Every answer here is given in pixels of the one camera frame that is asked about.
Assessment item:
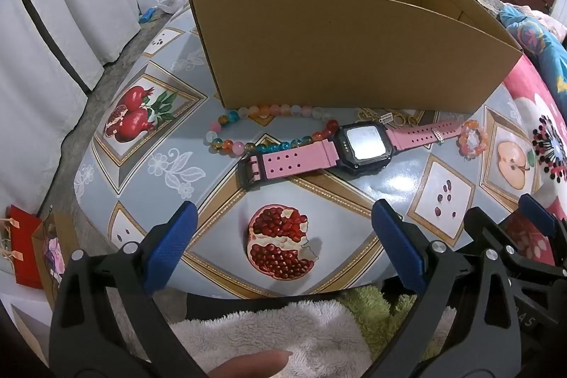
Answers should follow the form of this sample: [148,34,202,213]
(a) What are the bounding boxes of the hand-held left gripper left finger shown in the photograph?
[49,201,209,378]

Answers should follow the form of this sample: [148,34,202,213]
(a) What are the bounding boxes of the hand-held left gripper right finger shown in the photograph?
[371,198,523,378]

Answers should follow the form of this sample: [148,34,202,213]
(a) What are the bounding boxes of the blue printed quilt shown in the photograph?
[498,4,567,108]

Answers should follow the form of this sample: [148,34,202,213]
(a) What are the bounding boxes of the multicolour bead necklace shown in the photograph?
[205,103,339,156]

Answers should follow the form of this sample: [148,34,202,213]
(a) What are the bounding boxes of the red gift bag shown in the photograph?
[4,204,45,290]

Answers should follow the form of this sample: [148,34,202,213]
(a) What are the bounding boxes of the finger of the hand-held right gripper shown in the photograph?
[518,193,567,268]
[463,206,532,277]

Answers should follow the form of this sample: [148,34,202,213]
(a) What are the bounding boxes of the green fluffy cloth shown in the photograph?
[339,285,457,361]

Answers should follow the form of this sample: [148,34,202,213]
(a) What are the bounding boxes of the fruit print plastic sheet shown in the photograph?
[73,8,559,301]

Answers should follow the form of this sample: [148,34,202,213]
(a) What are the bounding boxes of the brown cardboard box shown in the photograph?
[189,0,524,115]

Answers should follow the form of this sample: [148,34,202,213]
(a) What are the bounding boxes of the white fluffy towel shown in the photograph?
[170,300,373,378]

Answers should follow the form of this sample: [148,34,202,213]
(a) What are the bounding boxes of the person's left hand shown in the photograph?
[208,349,293,378]

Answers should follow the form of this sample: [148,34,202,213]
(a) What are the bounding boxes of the gold earrings with silver charm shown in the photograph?
[357,108,419,127]

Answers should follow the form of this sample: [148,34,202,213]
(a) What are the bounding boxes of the brown paper bag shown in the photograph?
[32,210,83,310]

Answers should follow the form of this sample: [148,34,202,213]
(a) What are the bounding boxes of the pink strap smartwatch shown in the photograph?
[238,122,464,189]

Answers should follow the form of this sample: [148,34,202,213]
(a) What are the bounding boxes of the small orange bead bracelet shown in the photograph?
[458,120,489,159]

